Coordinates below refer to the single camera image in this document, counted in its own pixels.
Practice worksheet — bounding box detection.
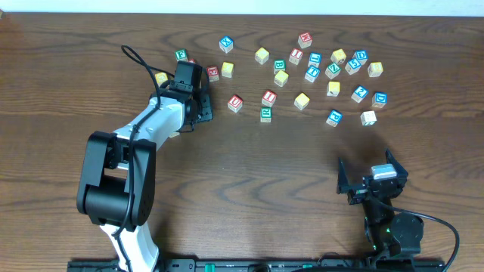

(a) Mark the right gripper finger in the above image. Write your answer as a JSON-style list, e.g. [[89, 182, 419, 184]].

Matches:
[[337, 158, 349, 194], [385, 149, 408, 178]]

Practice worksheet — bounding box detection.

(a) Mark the red i block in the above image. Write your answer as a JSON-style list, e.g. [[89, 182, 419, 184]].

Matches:
[[262, 90, 277, 107], [289, 48, 303, 65]]

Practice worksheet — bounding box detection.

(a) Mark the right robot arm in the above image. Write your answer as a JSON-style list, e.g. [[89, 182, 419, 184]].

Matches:
[[337, 150, 424, 271]]

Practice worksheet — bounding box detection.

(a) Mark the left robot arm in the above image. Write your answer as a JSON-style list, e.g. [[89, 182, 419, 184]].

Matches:
[[67, 61, 213, 271]]

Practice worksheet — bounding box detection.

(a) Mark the red E block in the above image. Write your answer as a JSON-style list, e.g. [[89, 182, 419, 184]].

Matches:
[[206, 66, 219, 82]]

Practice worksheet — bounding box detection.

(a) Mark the yellow block far left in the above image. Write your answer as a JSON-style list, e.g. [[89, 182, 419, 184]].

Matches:
[[154, 72, 169, 87]]

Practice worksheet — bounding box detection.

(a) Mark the green F block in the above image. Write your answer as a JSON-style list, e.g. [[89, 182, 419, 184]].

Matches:
[[175, 49, 188, 61]]

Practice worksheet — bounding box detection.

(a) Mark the yellow block beside E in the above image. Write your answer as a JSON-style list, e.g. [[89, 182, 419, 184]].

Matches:
[[221, 62, 234, 78]]

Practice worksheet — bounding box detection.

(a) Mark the red U block centre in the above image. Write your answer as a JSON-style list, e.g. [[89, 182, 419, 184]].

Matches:
[[228, 94, 244, 113]]

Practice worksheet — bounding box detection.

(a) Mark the blue X block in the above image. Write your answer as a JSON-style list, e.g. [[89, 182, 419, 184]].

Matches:
[[219, 36, 234, 54]]

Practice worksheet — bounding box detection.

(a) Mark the plain wood 7 block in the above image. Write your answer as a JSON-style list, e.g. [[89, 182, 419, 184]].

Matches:
[[360, 110, 377, 126]]

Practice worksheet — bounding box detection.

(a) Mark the blue P block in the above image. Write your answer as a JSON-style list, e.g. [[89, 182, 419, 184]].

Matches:
[[326, 110, 343, 127]]

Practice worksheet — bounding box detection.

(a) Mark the blue D block lower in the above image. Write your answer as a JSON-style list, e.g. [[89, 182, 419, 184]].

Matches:
[[371, 92, 388, 108]]

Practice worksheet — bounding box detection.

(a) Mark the blue d block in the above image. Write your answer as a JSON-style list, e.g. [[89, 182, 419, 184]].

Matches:
[[371, 92, 388, 108], [352, 50, 368, 65]]

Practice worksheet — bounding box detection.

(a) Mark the yellow block top centre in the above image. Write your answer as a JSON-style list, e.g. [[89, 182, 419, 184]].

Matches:
[[255, 47, 270, 65]]

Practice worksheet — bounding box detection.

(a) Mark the green R block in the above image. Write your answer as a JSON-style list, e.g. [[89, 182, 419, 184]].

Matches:
[[260, 107, 272, 122]]

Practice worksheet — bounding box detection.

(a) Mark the blue 2 block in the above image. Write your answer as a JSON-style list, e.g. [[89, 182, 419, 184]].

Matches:
[[351, 85, 369, 103]]

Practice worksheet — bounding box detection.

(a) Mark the yellow block below B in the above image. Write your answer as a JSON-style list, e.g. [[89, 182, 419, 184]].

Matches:
[[274, 70, 289, 87]]

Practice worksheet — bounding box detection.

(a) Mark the green B block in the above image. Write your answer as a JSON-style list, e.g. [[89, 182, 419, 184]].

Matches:
[[273, 59, 287, 74]]

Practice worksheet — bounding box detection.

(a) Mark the yellow block centre right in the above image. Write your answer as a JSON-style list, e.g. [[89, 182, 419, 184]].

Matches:
[[294, 92, 310, 110]]

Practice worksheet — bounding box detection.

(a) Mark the yellow hammer block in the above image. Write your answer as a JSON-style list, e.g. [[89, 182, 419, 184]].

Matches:
[[327, 81, 340, 97]]

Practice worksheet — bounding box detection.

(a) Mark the yellow B block right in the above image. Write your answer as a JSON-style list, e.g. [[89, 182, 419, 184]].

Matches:
[[368, 62, 383, 78]]

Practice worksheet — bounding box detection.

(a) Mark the blue 5 block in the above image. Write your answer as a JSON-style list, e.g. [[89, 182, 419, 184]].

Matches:
[[345, 58, 361, 75]]

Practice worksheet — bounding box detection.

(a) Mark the green Z block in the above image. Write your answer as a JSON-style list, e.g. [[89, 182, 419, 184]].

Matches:
[[325, 63, 341, 79]]

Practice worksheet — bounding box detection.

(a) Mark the blue T block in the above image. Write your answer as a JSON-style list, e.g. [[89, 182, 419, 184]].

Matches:
[[305, 66, 321, 83]]

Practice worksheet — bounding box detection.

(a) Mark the blue D block upper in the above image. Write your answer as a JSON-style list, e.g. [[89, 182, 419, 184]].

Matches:
[[352, 50, 368, 65]]

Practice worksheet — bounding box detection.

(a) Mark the red W block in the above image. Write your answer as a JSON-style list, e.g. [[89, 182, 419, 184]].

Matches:
[[298, 32, 313, 49]]

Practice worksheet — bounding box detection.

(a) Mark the blue L block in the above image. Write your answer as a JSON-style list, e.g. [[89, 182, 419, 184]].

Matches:
[[308, 52, 322, 68]]

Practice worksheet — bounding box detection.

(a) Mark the yellow O block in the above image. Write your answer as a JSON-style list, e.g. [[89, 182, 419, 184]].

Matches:
[[330, 48, 346, 65]]

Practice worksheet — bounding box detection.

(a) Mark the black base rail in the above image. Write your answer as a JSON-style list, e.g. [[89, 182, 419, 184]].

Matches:
[[67, 257, 446, 272]]

